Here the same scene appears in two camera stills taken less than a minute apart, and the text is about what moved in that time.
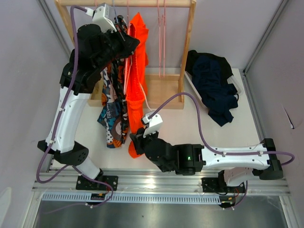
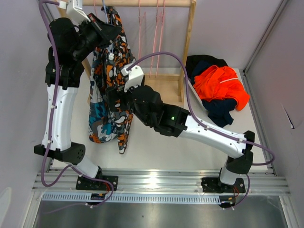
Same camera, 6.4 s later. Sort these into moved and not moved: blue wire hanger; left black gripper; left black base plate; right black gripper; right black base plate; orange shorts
Moved: right black gripper; orange shorts; left black gripper; blue wire hanger
Not moved: left black base plate; right black base plate
